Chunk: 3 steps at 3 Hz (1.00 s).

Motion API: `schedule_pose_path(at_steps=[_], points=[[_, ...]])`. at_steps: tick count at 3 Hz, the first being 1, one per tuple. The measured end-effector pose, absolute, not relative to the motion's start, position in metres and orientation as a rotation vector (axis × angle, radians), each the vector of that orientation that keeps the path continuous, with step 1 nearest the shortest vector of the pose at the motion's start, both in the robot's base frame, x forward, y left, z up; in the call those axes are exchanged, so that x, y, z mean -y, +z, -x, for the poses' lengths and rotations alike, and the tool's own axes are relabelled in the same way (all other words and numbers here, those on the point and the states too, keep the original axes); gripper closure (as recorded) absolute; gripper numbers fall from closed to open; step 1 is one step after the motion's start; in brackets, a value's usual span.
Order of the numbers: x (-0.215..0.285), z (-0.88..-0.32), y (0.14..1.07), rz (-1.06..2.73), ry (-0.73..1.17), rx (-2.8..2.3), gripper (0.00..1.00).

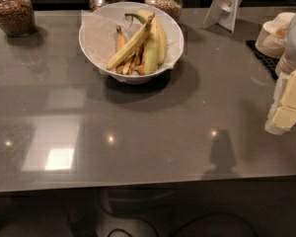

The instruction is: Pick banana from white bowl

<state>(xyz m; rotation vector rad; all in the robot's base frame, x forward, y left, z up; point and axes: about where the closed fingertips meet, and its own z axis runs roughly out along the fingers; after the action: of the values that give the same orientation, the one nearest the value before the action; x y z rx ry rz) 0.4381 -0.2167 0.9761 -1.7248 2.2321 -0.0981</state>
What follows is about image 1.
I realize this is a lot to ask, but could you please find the lower stack of paper bowls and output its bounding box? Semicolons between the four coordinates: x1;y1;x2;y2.
275;53;296;76

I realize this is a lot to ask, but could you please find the white paper bowl liner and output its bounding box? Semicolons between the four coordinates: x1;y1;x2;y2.
80;9;184;72

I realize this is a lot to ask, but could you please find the long yellow banana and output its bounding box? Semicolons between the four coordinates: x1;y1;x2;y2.
107;14;155;70

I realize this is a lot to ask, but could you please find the left glass jar of grains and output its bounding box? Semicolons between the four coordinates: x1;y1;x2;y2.
0;0;36;37

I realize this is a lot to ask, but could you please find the stack of paper bowls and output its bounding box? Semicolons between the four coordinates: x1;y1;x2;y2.
255;12;294;59
275;53;296;76

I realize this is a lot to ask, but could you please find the bunch of small bananas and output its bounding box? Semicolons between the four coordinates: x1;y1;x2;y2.
115;46;143;75

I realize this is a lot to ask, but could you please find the white folded card stand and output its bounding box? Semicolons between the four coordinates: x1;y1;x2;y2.
202;0;243;33

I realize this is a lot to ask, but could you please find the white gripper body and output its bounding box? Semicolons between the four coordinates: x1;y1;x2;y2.
264;73;292;135

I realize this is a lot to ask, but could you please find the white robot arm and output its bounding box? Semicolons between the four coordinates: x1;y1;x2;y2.
264;13;296;135

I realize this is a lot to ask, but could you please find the upper stack of paper bowls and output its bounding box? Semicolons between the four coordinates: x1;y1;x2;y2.
255;12;294;59

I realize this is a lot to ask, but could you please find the white bowl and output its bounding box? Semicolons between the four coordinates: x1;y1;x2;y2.
78;1;185;85

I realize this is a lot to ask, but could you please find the black rubber mat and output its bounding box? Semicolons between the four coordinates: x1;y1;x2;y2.
246;40;278;81

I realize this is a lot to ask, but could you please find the black cable on floor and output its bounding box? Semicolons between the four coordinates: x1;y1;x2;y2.
98;188;259;237

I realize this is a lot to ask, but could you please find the small brown banana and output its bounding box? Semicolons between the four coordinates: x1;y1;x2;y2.
116;26;127;49

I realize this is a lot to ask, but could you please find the green-tipped yellow banana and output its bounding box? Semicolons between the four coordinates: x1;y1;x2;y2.
132;16;167;75

